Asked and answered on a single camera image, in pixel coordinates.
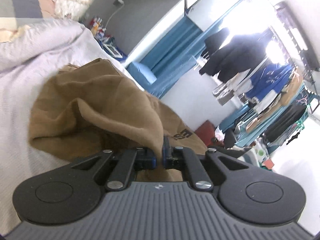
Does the patchwork quilt pillow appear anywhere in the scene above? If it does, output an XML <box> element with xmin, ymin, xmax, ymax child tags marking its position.
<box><xmin>1</xmin><ymin>0</ymin><xmax>72</xmax><ymax>43</ymax></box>

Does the black white clothes pile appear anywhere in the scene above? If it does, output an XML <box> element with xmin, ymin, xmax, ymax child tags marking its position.
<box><xmin>223</xmin><ymin>128</ymin><xmax>274</xmax><ymax>171</ymax></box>

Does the cluttered bedside table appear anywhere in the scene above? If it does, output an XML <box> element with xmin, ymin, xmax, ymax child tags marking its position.
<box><xmin>89</xmin><ymin>17</ymin><xmax>124</xmax><ymax>60</ymax></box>

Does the brown hooded sweatshirt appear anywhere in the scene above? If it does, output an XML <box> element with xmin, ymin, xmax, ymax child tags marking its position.
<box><xmin>28</xmin><ymin>57</ymin><xmax>208</xmax><ymax>183</ymax></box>

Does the blue white hanging jersey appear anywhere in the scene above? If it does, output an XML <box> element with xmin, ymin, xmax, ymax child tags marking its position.
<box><xmin>245</xmin><ymin>63</ymin><xmax>292</xmax><ymax>102</ymax></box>

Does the blue curtain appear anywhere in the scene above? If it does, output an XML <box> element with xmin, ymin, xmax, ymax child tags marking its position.
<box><xmin>127</xmin><ymin>16</ymin><xmax>223</xmax><ymax>99</ymax></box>

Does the white bed sheet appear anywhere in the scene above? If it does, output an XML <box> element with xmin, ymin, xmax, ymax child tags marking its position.
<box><xmin>0</xmin><ymin>24</ymin><xmax>146</xmax><ymax>235</ymax></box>

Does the tan hanging garment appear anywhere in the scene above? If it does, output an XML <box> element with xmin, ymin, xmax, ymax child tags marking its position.
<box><xmin>279</xmin><ymin>67</ymin><xmax>303</xmax><ymax>106</ymax></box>

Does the striped hanging cloth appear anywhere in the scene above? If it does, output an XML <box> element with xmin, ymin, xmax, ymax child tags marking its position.
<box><xmin>212</xmin><ymin>83</ymin><xmax>234</xmax><ymax>106</ymax></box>

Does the wall socket with cable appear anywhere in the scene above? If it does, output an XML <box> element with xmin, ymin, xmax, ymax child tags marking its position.
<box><xmin>104</xmin><ymin>0</ymin><xmax>124</xmax><ymax>29</ymax></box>

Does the black ceiling drying rack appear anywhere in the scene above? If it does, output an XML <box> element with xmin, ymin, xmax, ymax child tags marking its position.
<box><xmin>274</xmin><ymin>1</ymin><xmax>319</xmax><ymax>72</ymax></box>

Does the grey white blanket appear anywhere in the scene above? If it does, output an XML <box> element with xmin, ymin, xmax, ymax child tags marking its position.
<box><xmin>1</xmin><ymin>19</ymin><xmax>87</xmax><ymax>72</ymax></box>

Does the black hanging jacket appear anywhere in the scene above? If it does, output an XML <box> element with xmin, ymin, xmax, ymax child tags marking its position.
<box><xmin>199</xmin><ymin>29</ymin><xmax>273</xmax><ymax>83</ymax></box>

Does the red bag on floor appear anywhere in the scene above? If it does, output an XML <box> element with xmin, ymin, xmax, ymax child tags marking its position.
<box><xmin>195</xmin><ymin>120</ymin><xmax>216</xmax><ymax>146</ymax></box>

